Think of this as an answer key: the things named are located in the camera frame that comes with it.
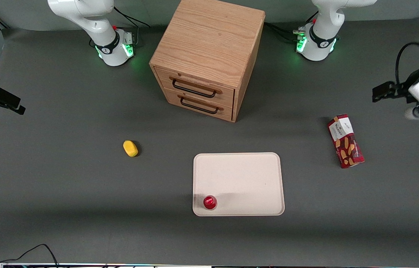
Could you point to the beige plastic tray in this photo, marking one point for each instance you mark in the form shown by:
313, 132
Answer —
242, 178

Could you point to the yellow sponge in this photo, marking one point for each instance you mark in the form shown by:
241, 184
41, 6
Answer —
131, 148

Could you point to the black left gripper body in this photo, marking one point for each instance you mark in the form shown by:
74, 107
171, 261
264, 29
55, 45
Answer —
401, 90

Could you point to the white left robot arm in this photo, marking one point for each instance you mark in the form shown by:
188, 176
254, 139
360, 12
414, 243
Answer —
321, 26

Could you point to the wooden two-drawer cabinet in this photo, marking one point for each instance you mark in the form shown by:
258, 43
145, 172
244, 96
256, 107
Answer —
209, 48

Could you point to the red cookie box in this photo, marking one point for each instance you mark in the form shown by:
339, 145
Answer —
345, 143

